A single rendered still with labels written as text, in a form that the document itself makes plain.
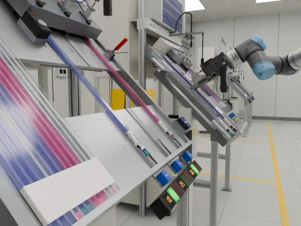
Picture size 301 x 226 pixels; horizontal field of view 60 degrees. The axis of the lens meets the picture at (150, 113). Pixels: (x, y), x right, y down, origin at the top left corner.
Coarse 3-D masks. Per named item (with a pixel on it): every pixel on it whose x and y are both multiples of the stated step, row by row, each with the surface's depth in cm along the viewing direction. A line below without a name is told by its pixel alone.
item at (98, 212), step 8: (184, 144) 84; (176, 152) 75; (168, 160) 68; (152, 168) 60; (160, 168) 67; (144, 176) 55; (136, 184) 51; (120, 192) 46; (128, 192) 48; (112, 200) 43; (120, 200) 51; (96, 208) 40; (104, 208) 41; (88, 216) 37; (96, 216) 38; (80, 224) 36; (88, 224) 38
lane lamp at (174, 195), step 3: (168, 189) 64; (171, 189) 65; (168, 192) 63; (171, 192) 64; (174, 192) 65; (171, 195) 63; (174, 195) 64; (177, 195) 65; (174, 198) 63; (177, 198) 64
